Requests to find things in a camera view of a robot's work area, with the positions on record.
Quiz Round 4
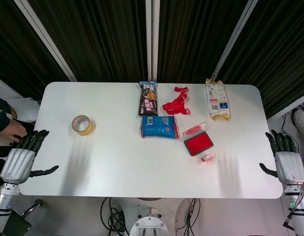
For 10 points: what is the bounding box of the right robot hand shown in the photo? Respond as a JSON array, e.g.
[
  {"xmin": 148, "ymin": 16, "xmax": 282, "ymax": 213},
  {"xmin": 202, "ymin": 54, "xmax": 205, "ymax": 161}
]
[{"xmin": 259, "ymin": 130, "xmax": 304, "ymax": 185}]

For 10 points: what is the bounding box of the robot base column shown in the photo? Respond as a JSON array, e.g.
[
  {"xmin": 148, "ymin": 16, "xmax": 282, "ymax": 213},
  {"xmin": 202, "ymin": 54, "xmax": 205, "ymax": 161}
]
[{"xmin": 129, "ymin": 206, "xmax": 171, "ymax": 236}]

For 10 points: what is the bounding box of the dark jacket sleeve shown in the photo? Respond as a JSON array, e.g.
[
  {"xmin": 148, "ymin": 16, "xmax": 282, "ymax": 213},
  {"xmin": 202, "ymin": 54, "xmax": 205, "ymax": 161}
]
[{"xmin": 0, "ymin": 96, "xmax": 13, "ymax": 135}]

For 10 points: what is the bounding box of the black box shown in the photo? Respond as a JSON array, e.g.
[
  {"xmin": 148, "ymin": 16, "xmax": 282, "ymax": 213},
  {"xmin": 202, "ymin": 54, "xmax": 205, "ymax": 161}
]
[{"xmin": 3, "ymin": 210, "xmax": 32, "ymax": 236}]

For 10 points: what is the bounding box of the white sneaker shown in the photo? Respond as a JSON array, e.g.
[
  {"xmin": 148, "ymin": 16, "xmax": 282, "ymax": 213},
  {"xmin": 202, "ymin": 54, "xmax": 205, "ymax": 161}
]
[{"xmin": 293, "ymin": 109, "xmax": 304, "ymax": 141}]

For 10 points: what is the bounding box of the black cable bundle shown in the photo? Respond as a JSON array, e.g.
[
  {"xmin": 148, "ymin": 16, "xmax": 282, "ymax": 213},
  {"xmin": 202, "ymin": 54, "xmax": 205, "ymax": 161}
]
[{"xmin": 100, "ymin": 197, "xmax": 130, "ymax": 236}]

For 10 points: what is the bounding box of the red ink pad case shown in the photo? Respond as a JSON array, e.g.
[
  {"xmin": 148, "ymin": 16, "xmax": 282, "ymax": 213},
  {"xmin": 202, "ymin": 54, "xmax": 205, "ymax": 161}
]
[{"xmin": 182, "ymin": 122, "xmax": 213, "ymax": 157}]

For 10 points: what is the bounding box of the red ribbon lanyard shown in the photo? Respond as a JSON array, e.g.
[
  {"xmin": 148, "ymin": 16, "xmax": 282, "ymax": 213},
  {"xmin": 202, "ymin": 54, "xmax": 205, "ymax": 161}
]
[{"xmin": 162, "ymin": 86, "xmax": 191, "ymax": 116}]

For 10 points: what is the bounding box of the person's hand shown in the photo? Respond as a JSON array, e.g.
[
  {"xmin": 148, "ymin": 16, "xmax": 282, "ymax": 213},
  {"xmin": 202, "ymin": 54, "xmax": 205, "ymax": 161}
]
[{"xmin": 3, "ymin": 118, "xmax": 28, "ymax": 143}]

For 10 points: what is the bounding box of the blue snack bag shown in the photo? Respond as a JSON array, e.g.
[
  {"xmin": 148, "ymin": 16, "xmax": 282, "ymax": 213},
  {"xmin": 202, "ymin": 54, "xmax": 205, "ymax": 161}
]
[{"xmin": 140, "ymin": 115, "xmax": 179, "ymax": 140}]

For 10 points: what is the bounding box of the white yellow snack bag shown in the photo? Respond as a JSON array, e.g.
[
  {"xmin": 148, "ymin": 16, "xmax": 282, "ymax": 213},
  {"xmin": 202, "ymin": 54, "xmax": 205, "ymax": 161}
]
[{"xmin": 205, "ymin": 78, "xmax": 231, "ymax": 122}]

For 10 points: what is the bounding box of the dark brown snack bag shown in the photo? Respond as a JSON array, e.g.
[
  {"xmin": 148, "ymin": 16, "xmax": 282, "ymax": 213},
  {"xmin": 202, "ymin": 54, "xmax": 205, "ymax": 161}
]
[{"xmin": 137, "ymin": 81, "xmax": 159, "ymax": 117}]

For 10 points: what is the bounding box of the white frame post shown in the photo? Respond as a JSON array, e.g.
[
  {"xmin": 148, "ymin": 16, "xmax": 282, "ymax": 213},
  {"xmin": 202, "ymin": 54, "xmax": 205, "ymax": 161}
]
[
  {"xmin": 145, "ymin": 0, "xmax": 160, "ymax": 83},
  {"xmin": 13, "ymin": 0, "xmax": 77, "ymax": 82},
  {"xmin": 212, "ymin": 0, "xmax": 259, "ymax": 79}
]

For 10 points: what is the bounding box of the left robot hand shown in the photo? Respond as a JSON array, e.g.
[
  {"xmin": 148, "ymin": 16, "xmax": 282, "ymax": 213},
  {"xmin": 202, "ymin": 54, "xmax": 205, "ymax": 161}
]
[{"xmin": 0, "ymin": 130, "xmax": 60, "ymax": 185}]

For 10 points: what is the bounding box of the yellow tape roll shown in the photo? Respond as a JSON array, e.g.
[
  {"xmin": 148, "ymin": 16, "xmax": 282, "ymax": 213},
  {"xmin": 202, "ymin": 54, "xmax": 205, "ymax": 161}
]
[{"xmin": 71, "ymin": 115, "xmax": 97, "ymax": 137}]

